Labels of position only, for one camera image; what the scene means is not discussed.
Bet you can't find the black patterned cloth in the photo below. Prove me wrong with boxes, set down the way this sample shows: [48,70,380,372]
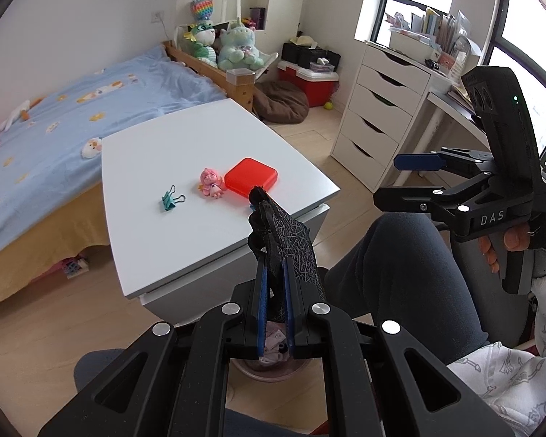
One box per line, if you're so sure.
[247,186,328,320]

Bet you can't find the person's leg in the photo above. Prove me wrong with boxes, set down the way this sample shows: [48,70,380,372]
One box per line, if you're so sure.
[74,348,135,393]
[316,213,503,367]

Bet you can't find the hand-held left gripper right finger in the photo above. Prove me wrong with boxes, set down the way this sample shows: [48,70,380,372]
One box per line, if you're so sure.
[283,257,519,437]

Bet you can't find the white drawer unit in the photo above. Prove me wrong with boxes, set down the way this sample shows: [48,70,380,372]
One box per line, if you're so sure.
[331,40,434,193]

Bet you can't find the wooden bed frame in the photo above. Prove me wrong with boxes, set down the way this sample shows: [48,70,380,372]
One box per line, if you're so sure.
[163,40,256,112]

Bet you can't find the translucent trash bin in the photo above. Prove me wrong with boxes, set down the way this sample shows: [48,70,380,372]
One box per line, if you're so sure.
[236,322,323,384]

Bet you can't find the person's right leg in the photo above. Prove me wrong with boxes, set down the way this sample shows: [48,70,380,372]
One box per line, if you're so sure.
[316,213,503,367]

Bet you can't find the white goose plush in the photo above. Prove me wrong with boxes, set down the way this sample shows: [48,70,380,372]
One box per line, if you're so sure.
[0,97,46,134]

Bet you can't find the stack of books and papers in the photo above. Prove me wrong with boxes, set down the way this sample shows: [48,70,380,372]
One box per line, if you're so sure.
[384,6,484,79]

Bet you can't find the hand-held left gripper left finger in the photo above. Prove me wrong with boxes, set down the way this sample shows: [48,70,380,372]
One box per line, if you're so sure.
[39,261,272,437]

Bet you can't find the white desk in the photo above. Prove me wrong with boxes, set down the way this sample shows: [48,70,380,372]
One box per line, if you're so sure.
[425,86,501,155]

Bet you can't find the person's left leg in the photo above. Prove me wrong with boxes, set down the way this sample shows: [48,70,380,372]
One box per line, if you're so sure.
[74,348,135,393]

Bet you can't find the yellow bed skirt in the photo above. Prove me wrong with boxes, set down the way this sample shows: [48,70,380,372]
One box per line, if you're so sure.
[0,182,111,316]

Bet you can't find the black storage boxes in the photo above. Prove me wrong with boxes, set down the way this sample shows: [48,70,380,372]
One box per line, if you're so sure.
[281,42,342,70]

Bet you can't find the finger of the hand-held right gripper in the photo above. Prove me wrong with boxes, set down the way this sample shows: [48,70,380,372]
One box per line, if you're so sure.
[373,170,498,220]
[392,147,498,174]

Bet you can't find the red plastic box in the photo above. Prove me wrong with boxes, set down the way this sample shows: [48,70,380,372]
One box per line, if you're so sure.
[224,157,279,200]

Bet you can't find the red cooler box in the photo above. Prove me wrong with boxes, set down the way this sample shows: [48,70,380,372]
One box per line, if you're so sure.
[277,61,340,107]

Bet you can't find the light green dinosaur plush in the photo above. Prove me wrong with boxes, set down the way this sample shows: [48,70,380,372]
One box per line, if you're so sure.
[217,18,265,71]

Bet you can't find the white printed shirt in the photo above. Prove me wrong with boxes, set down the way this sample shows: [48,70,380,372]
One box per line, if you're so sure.
[445,340,546,437]

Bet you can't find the small pink-haired doll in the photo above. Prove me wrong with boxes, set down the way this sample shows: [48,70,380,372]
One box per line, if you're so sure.
[199,168,226,198]

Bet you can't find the green dragon plush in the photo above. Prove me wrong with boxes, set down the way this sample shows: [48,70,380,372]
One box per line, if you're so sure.
[183,22,219,65]

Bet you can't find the white looped rail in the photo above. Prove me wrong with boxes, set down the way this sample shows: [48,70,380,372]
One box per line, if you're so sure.
[221,0,243,24]

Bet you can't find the white low table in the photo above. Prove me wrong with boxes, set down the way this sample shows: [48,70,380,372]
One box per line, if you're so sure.
[101,98,342,329]

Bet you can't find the brown cushion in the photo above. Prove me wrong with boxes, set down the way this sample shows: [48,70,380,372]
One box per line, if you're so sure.
[254,80,310,123]

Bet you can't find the bed with blue sheet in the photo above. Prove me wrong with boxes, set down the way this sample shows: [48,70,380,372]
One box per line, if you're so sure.
[0,46,228,265]

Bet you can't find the teal binder clip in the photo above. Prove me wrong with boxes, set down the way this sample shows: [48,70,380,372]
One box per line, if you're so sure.
[159,185,186,213]

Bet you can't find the person's right hand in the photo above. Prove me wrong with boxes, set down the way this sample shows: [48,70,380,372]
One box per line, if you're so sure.
[479,213,546,275]

